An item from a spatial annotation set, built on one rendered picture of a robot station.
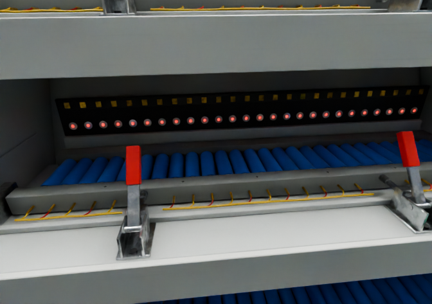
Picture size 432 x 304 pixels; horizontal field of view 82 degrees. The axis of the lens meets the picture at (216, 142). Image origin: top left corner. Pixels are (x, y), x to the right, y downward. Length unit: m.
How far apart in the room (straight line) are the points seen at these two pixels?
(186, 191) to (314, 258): 0.14
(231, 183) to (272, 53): 0.14
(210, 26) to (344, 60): 0.12
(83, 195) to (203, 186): 0.12
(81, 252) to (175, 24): 0.21
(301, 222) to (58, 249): 0.22
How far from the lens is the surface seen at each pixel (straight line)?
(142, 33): 0.22
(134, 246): 0.24
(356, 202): 0.31
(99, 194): 0.29
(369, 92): 0.44
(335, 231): 0.27
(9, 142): 0.38
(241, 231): 0.25
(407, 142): 0.31
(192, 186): 0.27
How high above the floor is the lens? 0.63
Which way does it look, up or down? 3 degrees down
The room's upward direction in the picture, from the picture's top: 3 degrees counter-clockwise
